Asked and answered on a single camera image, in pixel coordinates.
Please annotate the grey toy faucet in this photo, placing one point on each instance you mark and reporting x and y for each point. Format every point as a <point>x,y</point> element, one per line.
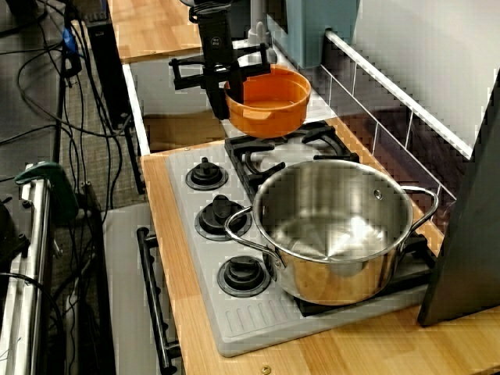
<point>258,31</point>

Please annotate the orange plastic toy pot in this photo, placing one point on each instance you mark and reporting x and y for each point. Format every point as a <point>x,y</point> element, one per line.
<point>273,121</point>

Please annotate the green clamp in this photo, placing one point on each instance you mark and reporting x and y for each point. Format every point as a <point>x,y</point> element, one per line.
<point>54,187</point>

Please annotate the white toy sink basin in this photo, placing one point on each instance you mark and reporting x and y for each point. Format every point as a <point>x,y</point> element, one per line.
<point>168,90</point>

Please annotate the stainless steel pot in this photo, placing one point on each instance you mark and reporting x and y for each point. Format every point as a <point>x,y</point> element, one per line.
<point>332,281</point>

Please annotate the white oven door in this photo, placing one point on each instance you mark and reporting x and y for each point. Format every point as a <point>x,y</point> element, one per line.
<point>125,273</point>

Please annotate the grey toy stove panel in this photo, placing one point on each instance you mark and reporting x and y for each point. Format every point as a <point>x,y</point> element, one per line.
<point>254,320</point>

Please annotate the black metal frame post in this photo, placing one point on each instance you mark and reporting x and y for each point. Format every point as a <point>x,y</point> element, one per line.
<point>93,312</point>

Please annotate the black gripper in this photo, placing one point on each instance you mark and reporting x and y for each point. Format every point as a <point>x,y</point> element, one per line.
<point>216,43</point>

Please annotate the black device box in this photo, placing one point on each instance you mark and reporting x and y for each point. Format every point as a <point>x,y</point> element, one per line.
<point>11,234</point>

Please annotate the black tower box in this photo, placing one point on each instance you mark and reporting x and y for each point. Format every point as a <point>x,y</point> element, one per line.
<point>105,70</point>

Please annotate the teal blue cabinet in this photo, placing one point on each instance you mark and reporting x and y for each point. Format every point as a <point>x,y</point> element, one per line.
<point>312,31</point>

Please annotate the silver metal frame rail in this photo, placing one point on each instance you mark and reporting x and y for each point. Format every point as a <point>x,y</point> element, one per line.
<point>27,273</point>

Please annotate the black side panel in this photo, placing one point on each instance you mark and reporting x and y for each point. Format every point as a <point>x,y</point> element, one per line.
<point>468,234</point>

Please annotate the black burner grate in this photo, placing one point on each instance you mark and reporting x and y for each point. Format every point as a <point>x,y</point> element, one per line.
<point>418,269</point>
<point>242,146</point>

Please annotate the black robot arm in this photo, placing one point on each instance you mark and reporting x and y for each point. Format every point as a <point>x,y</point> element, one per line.
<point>207,4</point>

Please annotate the black stove knob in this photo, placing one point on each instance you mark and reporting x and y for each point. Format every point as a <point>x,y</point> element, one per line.
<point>220,216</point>
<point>242,275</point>
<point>205,173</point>

